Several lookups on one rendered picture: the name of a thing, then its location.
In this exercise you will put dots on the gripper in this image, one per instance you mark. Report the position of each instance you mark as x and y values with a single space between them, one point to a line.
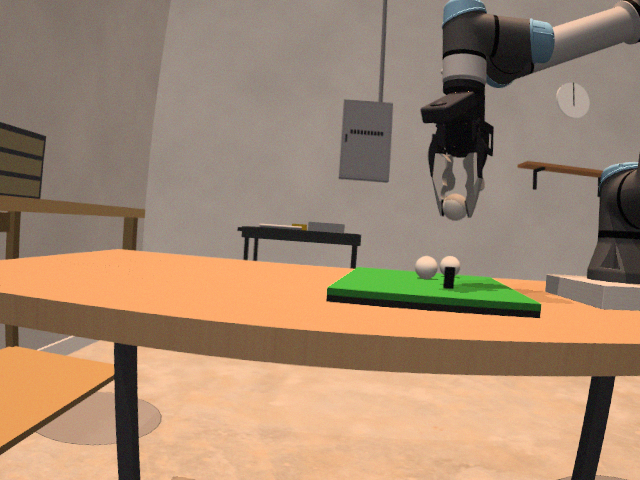
458 134

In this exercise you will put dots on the beige ball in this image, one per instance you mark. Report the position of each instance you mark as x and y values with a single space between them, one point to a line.
450 262
426 267
454 207

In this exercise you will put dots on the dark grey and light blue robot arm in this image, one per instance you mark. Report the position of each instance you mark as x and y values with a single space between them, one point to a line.
467 28

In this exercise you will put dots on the green golf mat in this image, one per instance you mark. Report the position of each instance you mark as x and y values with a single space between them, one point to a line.
386 288

